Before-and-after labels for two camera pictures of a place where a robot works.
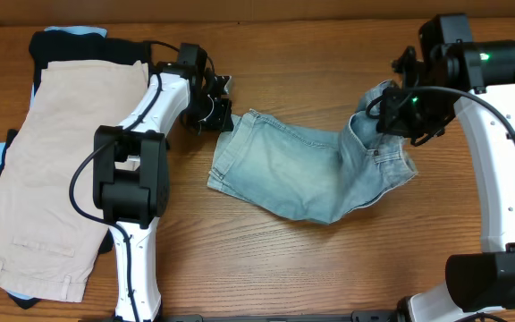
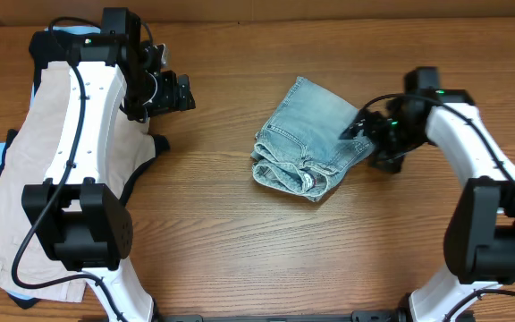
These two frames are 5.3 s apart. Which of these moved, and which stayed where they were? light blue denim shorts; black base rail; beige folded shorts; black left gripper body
Moved: black left gripper body; light blue denim shorts
Stayed: black base rail; beige folded shorts
